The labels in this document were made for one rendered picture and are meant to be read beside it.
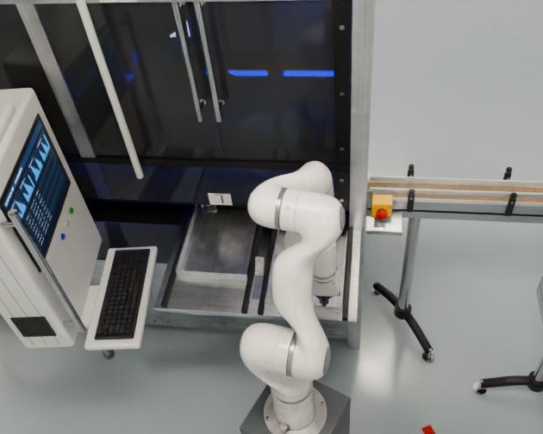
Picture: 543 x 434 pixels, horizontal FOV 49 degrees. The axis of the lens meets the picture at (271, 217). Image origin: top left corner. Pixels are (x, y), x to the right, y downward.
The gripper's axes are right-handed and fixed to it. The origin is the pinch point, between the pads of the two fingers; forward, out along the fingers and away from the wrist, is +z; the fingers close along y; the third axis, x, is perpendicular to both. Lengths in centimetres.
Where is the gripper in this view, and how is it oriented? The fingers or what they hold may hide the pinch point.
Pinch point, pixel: (324, 300)
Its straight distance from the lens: 202.3
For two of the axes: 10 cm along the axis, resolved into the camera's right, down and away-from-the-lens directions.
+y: -9.9, -0.4, 1.5
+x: -1.3, 7.5, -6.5
